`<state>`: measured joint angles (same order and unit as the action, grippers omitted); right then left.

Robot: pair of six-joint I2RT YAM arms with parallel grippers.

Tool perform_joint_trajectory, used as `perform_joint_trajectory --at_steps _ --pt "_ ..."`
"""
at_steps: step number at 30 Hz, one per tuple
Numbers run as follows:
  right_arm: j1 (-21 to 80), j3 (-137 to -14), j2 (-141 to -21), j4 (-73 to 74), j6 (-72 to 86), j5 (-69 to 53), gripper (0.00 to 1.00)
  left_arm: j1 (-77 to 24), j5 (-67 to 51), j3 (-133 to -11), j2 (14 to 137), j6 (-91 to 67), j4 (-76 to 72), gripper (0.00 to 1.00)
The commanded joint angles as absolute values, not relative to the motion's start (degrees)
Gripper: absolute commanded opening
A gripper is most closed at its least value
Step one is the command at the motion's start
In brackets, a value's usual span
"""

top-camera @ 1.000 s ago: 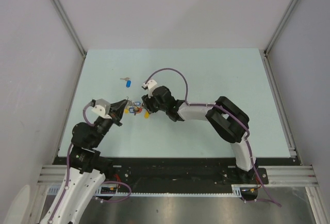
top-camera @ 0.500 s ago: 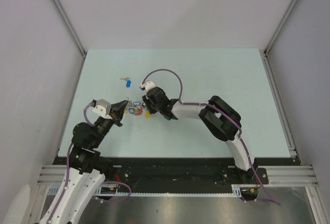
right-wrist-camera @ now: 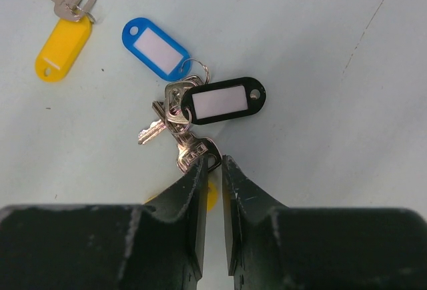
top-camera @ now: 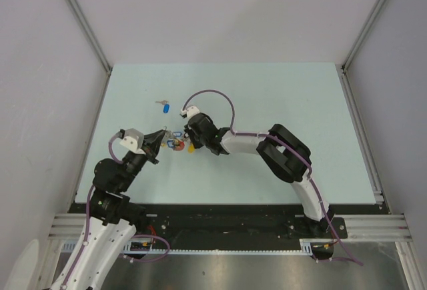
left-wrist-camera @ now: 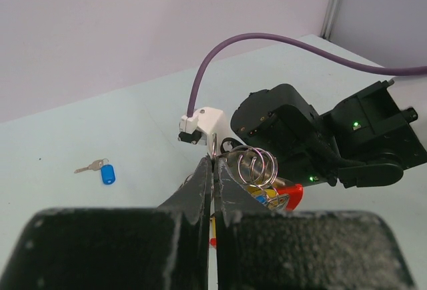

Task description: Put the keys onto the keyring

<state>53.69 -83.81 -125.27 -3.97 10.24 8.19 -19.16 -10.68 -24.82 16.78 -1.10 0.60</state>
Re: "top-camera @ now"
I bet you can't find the red handled keyring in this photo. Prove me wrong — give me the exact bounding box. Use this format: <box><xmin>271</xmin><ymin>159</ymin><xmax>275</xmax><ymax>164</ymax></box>
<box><xmin>161</xmin><ymin>129</ymin><xmax>185</xmax><ymax>151</ymax></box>

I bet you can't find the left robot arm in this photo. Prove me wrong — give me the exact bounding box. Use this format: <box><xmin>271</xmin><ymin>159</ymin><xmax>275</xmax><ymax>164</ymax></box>
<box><xmin>50</xmin><ymin>129</ymin><xmax>167</xmax><ymax>289</ymax></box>

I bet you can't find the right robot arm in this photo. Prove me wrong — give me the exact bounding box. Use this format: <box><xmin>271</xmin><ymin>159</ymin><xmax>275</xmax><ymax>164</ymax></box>
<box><xmin>181</xmin><ymin>111</ymin><xmax>338</xmax><ymax>238</ymax></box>

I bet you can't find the solid blue tag key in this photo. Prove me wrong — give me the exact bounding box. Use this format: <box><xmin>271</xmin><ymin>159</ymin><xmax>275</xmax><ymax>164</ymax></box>
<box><xmin>156</xmin><ymin>100</ymin><xmax>170</xmax><ymax>113</ymax></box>

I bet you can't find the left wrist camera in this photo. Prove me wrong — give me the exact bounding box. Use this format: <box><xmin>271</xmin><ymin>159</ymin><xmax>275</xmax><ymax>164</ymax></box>
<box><xmin>119</xmin><ymin>128</ymin><xmax>145</xmax><ymax>154</ymax></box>

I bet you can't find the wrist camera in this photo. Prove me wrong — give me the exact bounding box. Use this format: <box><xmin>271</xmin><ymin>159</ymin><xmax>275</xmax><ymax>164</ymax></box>
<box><xmin>119</xmin><ymin>128</ymin><xmax>145</xmax><ymax>154</ymax></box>
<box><xmin>180</xmin><ymin>105</ymin><xmax>200</xmax><ymax>119</ymax></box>

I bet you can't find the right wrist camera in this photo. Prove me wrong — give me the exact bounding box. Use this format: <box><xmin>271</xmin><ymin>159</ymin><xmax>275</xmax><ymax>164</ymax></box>
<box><xmin>180</xmin><ymin>105</ymin><xmax>200</xmax><ymax>119</ymax></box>

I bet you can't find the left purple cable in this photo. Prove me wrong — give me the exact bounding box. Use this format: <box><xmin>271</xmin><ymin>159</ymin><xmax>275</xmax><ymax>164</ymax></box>
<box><xmin>58</xmin><ymin>132</ymin><xmax>171</xmax><ymax>290</ymax></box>

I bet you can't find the purple cable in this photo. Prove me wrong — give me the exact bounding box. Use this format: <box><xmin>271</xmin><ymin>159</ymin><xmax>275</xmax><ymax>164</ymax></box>
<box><xmin>181</xmin><ymin>89</ymin><xmax>364</xmax><ymax>267</ymax></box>
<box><xmin>58</xmin><ymin>132</ymin><xmax>171</xmax><ymax>290</ymax></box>

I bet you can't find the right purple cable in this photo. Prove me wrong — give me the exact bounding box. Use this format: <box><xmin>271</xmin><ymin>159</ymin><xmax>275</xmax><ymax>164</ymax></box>
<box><xmin>181</xmin><ymin>89</ymin><xmax>364</xmax><ymax>267</ymax></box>

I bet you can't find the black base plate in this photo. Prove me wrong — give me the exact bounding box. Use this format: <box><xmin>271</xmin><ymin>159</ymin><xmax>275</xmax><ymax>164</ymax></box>
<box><xmin>68</xmin><ymin>201</ymin><xmax>390</xmax><ymax>251</ymax></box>

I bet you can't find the white cable duct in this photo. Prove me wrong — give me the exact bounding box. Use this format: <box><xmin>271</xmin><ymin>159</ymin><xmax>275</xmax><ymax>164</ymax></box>
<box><xmin>59</xmin><ymin>238</ymin><xmax>334</xmax><ymax>256</ymax></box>

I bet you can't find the right aluminium frame post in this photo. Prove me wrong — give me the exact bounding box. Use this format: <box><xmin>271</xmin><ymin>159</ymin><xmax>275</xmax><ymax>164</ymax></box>
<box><xmin>340</xmin><ymin>0</ymin><xmax>404</xmax><ymax>71</ymax></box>

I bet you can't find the aluminium frame post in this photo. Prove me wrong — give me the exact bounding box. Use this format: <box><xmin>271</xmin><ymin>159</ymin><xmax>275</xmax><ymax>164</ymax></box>
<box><xmin>65</xmin><ymin>0</ymin><xmax>112</xmax><ymax>76</ymax></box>
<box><xmin>340</xmin><ymin>0</ymin><xmax>404</xmax><ymax>71</ymax></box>

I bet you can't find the left aluminium frame post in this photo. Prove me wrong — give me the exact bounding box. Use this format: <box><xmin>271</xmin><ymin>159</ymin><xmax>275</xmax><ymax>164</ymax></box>
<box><xmin>65</xmin><ymin>0</ymin><xmax>112</xmax><ymax>76</ymax></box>

